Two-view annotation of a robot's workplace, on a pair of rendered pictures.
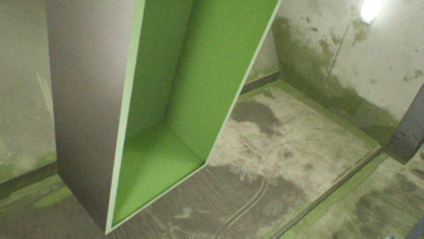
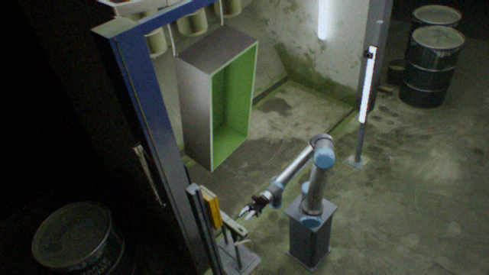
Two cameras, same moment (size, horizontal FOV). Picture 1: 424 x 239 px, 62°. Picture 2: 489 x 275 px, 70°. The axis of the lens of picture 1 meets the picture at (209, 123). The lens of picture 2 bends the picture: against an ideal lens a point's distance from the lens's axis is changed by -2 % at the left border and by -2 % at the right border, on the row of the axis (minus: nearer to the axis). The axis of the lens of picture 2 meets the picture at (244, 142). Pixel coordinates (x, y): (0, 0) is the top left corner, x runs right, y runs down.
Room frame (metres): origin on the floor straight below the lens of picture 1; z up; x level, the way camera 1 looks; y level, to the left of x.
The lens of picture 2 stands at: (-1.55, -0.24, 2.95)
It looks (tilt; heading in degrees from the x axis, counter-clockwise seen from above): 42 degrees down; 5
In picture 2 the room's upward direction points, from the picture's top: 8 degrees counter-clockwise
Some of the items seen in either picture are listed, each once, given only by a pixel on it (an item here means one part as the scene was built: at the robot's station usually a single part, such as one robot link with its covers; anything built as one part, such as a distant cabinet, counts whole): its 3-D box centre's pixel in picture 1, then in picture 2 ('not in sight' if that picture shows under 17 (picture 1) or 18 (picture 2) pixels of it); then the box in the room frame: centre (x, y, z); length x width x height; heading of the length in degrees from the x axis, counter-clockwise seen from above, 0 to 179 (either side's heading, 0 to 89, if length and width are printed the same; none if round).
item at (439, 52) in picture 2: not in sight; (429, 69); (2.33, -2.29, 0.44); 0.59 x 0.58 x 0.89; 151
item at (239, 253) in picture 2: not in sight; (232, 241); (-0.30, 0.04, 0.95); 0.26 x 0.15 x 0.32; 47
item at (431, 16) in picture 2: not in sight; (436, 15); (2.95, -2.52, 0.86); 0.54 x 0.54 x 0.01
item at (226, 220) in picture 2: not in sight; (220, 221); (-0.21, 0.11, 1.05); 0.49 x 0.05 x 0.23; 47
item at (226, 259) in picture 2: not in sight; (233, 257); (-0.32, 0.05, 0.78); 0.31 x 0.23 x 0.01; 47
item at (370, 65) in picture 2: not in sight; (367, 86); (1.22, -1.18, 1.02); 0.06 x 0.02 x 0.83; 47
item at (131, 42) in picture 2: not in sight; (170, 182); (0.07, 0.46, 1.14); 0.18 x 0.18 x 2.29; 47
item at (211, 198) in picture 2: not in sight; (208, 208); (-0.38, 0.11, 1.42); 0.12 x 0.06 x 0.26; 47
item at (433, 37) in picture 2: not in sight; (437, 37); (2.34, -2.30, 0.86); 0.54 x 0.54 x 0.01
